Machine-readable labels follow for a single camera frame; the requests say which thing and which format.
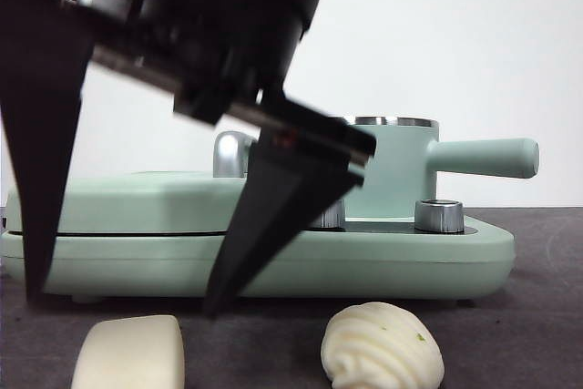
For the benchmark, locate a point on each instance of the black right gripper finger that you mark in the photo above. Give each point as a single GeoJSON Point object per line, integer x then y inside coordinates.
{"type": "Point", "coordinates": [282, 207]}
{"type": "Point", "coordinates": [41, 134]}

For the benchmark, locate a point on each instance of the twisted white steamed bun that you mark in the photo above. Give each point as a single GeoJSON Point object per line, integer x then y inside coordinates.
{"type": "Point", "coordinates": [378, 348]}

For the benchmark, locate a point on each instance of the smooth white steamed bun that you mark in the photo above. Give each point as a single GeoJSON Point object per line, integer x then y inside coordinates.
{"type": "Point", "coordinates": [132, 352]}

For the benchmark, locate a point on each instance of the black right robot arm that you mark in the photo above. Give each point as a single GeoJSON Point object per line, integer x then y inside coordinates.
{"type": "Point", "coordinates": [228, 20]}

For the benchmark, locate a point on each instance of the silver control knob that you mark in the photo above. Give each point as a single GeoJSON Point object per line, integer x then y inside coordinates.
{"type": "Point", "coordinates": [330, 216]}
{"type": "Point", "coordinates": [439, 216]}

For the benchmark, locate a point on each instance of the pale green cooker base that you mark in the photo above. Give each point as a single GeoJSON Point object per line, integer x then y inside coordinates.
{"type": "Point", "coordinates": [364, 266]}

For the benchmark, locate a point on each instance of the pale green griddle cover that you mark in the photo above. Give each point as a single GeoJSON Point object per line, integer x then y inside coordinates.
{"type": "Point", "coordinates": [136, 207]}

